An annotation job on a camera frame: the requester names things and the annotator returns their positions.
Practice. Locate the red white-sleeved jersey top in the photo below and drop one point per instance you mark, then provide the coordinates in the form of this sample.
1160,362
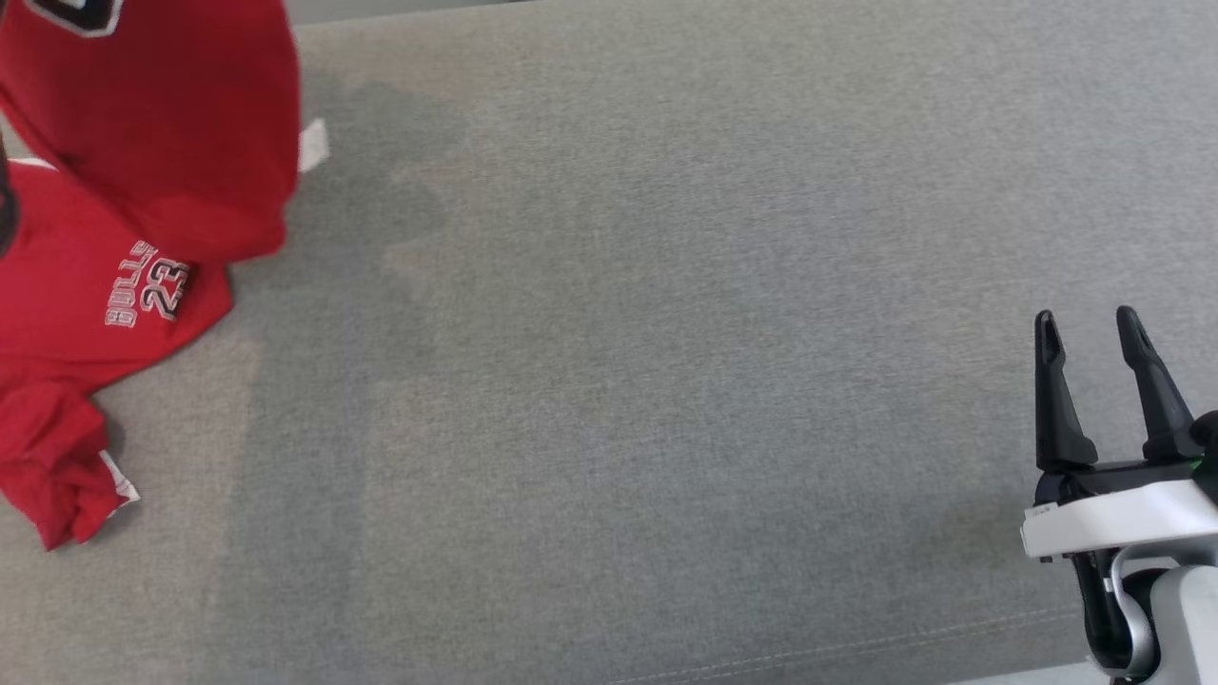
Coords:
162,114

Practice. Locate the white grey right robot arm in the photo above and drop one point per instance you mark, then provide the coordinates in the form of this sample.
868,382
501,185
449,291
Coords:
1185,618

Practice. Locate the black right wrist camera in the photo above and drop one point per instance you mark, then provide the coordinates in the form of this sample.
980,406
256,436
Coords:
1208,440

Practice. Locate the red Bulls 23 shorts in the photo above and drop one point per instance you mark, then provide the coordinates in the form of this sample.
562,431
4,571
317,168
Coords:
67,285

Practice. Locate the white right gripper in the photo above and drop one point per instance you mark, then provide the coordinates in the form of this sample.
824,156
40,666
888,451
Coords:
1123,514

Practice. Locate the grey fabric sofa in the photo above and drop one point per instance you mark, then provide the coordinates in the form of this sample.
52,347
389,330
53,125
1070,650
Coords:
666,333

